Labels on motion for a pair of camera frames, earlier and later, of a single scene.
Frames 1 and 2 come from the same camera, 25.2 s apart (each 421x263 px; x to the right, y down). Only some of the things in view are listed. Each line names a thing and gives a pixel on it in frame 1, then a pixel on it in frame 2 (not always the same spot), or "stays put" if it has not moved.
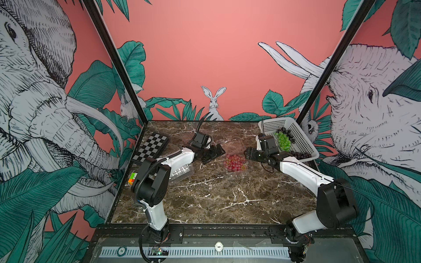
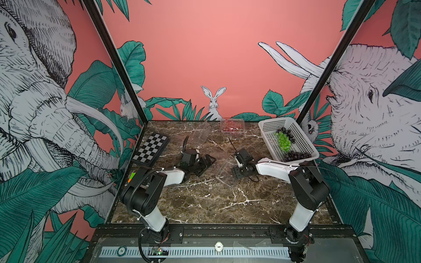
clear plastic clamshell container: x=235 y=163 → x=232 y=127
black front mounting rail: x=214 y=235 stays put
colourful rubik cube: x=132 y=178 stays put
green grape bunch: x=284 y=142 stays put
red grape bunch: x=234 y=163 → x=237 y=129
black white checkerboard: x=151 y=148 stays put
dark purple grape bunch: x=288 y=132 stays put
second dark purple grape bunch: x=301 y=155 stays put
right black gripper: x=251 y=151 → x=237 y=174
